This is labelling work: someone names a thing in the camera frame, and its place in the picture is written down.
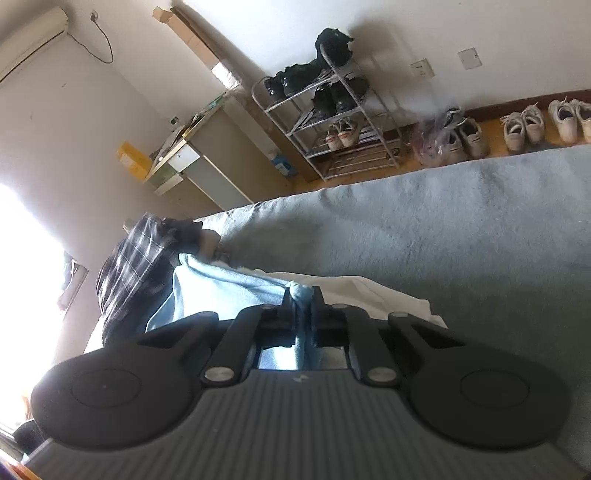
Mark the metal shoe rack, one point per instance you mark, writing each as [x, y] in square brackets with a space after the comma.
[355, 143]

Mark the pink plastic bag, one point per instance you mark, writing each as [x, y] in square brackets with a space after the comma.
[427, 144]

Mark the black bag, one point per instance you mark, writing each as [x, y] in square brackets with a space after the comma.
[333, 44]

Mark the white air conditioner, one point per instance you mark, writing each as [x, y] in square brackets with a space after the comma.
[27, 41]

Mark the row of light sneakers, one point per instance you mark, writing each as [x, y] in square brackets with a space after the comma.
[517, 131]

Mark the black shoe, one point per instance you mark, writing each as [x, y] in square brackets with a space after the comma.
[302, 76]
[274, 88]
[348, 94]
[323, 100]

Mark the beige sneaker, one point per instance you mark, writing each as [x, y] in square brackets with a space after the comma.
[332, 134]
[349, 130]

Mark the plaid shirt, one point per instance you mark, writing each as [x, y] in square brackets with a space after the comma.
[134, 258]

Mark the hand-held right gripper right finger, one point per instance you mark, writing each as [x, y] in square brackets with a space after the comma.
[317, 321]

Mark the yellow box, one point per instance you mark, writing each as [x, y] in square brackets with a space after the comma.
[133, 154]

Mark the white wall socket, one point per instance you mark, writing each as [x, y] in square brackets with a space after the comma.
[469, 58]
[422, 68]

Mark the blue tissue packet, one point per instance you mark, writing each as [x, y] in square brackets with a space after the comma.
[282, 165]

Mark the white shirt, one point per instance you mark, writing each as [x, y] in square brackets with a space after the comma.
[369, 295]

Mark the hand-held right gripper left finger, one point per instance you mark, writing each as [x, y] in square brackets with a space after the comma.
[288, 321]

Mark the white wooden desk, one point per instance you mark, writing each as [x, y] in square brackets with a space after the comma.
[217, 152]

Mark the long cardboard box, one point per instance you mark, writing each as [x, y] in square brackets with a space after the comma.
[194, 41]

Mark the light blue printed T-shirt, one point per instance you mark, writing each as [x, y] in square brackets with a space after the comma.
[217, 286]

